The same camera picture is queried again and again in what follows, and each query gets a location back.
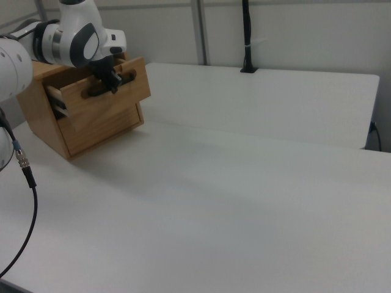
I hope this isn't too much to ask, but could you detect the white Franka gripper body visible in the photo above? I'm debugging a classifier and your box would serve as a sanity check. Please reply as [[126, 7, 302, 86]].
[[89, 27, 127, 76]]

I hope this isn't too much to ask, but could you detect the black metal drawer handle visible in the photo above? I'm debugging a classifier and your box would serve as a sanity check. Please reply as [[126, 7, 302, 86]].
[[80, 69, 137, 99]]

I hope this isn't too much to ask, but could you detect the wooden sliding drawer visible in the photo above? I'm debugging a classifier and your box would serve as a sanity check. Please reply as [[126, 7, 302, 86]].
[[45, 56, 152, 133]]

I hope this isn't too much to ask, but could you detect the wooden drawer cabinet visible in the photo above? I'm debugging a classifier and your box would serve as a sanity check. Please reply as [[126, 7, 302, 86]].
[[16, 51, 145, 161]]

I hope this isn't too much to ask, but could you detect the grey partition post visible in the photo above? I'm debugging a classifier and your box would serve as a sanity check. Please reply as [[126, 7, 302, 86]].
[[190, 0, 210, 66]]

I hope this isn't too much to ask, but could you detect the black cable with metal connector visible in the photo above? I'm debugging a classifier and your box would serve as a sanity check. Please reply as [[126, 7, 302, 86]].
[[0, 114, 39, 277]]

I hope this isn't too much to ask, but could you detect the black camera pole with base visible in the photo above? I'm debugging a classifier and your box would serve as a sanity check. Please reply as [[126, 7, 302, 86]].
[[239, 0, 258, 74]]

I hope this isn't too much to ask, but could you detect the thin black wall cable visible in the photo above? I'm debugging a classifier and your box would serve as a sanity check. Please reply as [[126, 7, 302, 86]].
[[369, 121, 383, 151]]

